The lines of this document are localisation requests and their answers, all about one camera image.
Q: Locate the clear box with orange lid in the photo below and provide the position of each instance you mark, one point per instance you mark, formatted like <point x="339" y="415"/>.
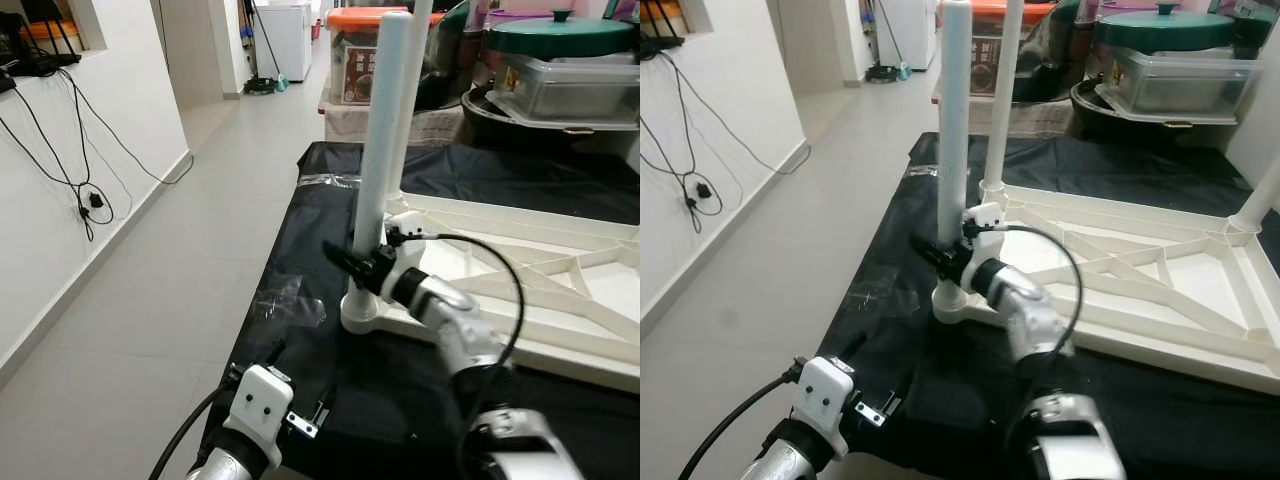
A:
<point x="350" y="60"/>
<point x="985" y="55"/>

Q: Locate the black tablecloth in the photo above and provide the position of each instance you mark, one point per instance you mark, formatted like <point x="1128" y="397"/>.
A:
<point x="300" y="330"/>
<point x="900" y="330"/>

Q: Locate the beige patterned bench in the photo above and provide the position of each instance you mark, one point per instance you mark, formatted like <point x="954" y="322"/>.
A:
<point x="1050" y="118"/>
<point x="345" y="122"/>

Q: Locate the small clear tape patch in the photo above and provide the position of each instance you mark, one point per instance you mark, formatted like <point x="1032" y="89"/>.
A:
<point x="330" y="180"/>
<point x="925" y="170"/>

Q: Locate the black power adapter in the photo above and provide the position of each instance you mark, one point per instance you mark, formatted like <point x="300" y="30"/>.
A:
<point x="95" y="200"/>
<point x="703" y="190"/>

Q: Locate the clear plastic storage container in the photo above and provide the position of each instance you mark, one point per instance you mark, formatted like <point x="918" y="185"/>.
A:
<point x="1180" y="80"/>
<point x="570" y="88"/>

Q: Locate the green pot lid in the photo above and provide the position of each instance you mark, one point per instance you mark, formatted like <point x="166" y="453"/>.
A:
<point x="560" y="35"/>
<point x="1165" y="28"/>

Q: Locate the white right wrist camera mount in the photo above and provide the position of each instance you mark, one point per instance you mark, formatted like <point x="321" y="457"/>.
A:
<point x="985" y="222"/>
<point x="405" y="230"/>

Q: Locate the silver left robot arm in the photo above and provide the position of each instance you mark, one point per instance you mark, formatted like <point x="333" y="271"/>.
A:
<point x="790" y="458"/>
<point x="225" y="462"/>

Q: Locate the black round basin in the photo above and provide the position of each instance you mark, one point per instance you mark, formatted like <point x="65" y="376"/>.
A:
<point x="1100" y="115"/>
<point x="500" y="125"/>

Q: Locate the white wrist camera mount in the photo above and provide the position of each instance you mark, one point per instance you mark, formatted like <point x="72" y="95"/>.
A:
<point x="825" y="392"/>
<point x="260" y="400"/>
<point x="985" y="222"/>
<point x="405" y="230"/>

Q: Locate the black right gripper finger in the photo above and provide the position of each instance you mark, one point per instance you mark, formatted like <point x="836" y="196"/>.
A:
<point x="345" y="262"/>
<point x="928" y="255"/>

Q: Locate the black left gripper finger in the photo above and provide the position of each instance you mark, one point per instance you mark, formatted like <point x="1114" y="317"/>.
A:
<point x="891" y="400"/>
<point x="852" y="345"/>
<point x="272" y="352"/>
<point x="322" y="411"/>

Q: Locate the white appliance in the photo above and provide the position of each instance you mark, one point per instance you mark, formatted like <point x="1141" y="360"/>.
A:
<point x="910" y="30"/>
<point x="285" y="40"/>

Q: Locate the cream plastic table top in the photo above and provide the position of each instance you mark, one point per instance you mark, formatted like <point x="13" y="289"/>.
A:
<point x="1150" y="290"/>
<point x="600" y="300"/>

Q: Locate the large clear tape patch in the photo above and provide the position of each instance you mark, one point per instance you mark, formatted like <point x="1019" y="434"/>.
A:
<point x="880" y="295"/>
<point x="290" y="300"/>

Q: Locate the black plastic bag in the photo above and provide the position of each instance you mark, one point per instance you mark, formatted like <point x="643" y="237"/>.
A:
<point x="1045" y="55"/>
<point x="450" y="60"/>

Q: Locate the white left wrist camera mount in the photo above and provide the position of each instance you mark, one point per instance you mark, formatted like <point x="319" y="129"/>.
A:
<point x="825" y="392"/>
<point x="260" y="400"/>

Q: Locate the black wifi router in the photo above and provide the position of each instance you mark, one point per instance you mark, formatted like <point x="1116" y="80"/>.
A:
<point x="660" y="35"/>
<point x="40" y="60"/>

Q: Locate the dark floor mop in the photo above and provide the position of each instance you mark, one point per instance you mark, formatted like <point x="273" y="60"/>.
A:
<point x="265" y="85"/>
<point x="885" y="72"/>

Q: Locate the white plastic table leg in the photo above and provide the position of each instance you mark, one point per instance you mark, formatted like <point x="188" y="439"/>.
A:
<point x="1003" y="90"/>
<point x="1262" y="200"/>
<point x="955" y="120"/>
<point x="420" y="60"/>
<point x="385" y="120"/>

